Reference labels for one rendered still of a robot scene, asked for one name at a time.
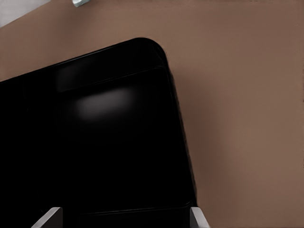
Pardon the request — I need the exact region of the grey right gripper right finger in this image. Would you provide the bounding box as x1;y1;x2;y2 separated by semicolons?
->
190;207;211;228

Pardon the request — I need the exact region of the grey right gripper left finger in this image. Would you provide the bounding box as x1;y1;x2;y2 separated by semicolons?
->
30;207;63;228

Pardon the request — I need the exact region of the black rectangular tray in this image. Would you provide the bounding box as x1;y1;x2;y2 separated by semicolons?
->
0;37;199;228

